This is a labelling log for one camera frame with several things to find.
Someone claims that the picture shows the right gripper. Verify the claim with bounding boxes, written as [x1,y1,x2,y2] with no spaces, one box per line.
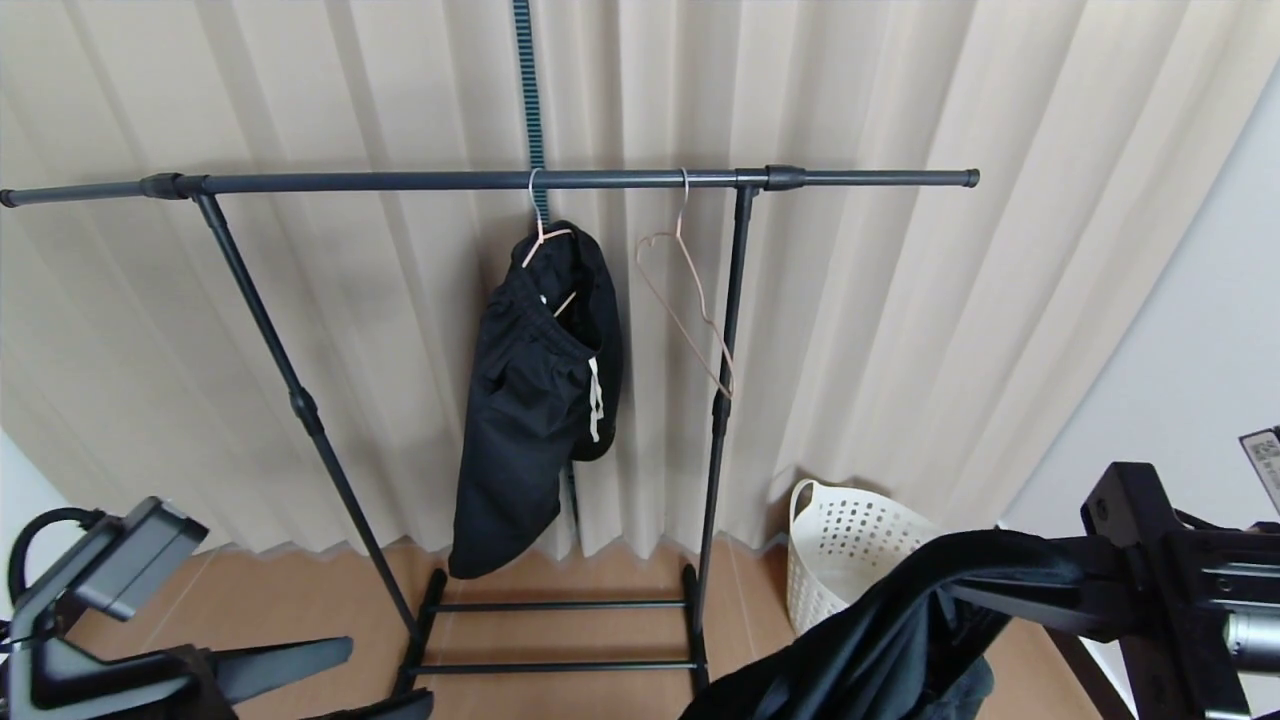
[945,462,1280,720]

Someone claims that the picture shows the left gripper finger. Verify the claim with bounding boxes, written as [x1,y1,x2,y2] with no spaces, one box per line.
[300,688,437,720]

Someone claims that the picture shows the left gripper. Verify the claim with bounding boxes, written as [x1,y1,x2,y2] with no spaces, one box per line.
[0,635,355,720]

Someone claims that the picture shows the black garment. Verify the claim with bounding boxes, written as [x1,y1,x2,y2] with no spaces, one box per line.
[680,528,1086,720]

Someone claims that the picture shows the black shorts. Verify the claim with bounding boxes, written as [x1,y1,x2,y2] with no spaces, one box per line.
[448,220,624,581]

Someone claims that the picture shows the pink clothes hanger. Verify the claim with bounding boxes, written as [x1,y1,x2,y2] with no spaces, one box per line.
[636,168,737,401]
[520,168,579,319]

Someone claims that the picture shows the white laundry basket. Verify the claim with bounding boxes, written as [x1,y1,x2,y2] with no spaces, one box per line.
[786,478,946,636]

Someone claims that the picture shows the black clothes rack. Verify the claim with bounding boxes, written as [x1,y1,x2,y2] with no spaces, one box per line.
[0,165,981,701]

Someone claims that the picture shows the beige curtain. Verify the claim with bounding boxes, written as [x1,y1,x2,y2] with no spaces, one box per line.
[0,0,546,558]
[535,0,1280,563]

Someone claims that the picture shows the window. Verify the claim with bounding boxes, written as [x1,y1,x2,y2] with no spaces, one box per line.
[512,0,583,531]

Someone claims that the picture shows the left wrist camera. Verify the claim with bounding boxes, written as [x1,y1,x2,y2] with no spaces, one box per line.
[8,497,209,671]

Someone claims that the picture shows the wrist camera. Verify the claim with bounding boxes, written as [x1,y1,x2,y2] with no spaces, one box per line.
[8,497,209,671]
[1238,427,1280,491]

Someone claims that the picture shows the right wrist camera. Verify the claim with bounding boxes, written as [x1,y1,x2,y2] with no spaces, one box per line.
[1238,427,1280,491]

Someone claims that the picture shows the black cable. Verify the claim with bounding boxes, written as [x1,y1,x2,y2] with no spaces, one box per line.
[8,507,106,601]

